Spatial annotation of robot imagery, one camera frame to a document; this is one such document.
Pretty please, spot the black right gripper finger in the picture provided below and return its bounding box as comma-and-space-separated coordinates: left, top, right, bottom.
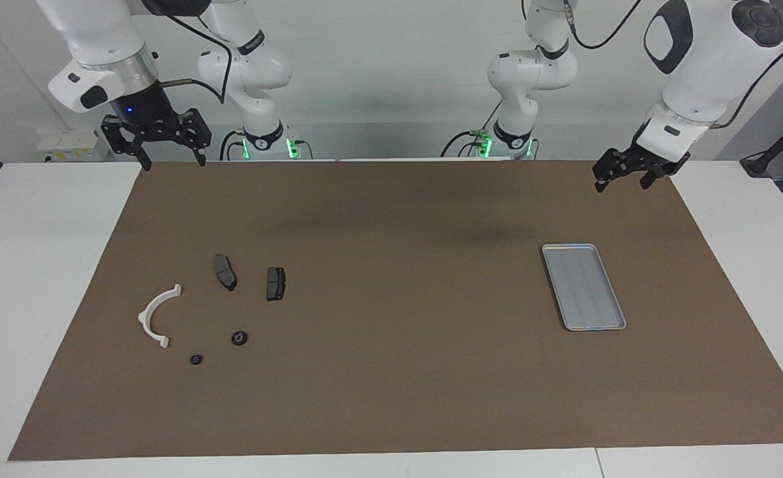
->
102, 116, 152, 171
178, 108, 212, 167

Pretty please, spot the silver metal tray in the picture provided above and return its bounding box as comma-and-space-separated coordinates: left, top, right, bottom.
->
541, 244, 627, 332

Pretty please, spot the long curved grey brake pad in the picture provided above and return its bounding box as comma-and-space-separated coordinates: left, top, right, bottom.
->
214, 254, 238, 292

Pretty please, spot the brown table mat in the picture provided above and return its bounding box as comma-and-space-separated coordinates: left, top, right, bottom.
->
8, 159, 783, 461

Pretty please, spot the black base cable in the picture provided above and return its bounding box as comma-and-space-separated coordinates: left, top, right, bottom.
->
219, 128, 246, 161
441, 100, 505, 159

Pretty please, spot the white wall socket box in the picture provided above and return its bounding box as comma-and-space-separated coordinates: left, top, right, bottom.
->
36, 131, 110, 162

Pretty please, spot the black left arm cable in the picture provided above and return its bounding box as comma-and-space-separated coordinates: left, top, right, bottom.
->
564, 0, 783, 130

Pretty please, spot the white semicircular plastic bracket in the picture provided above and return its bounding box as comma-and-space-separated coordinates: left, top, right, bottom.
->
138, 284, 182, 349

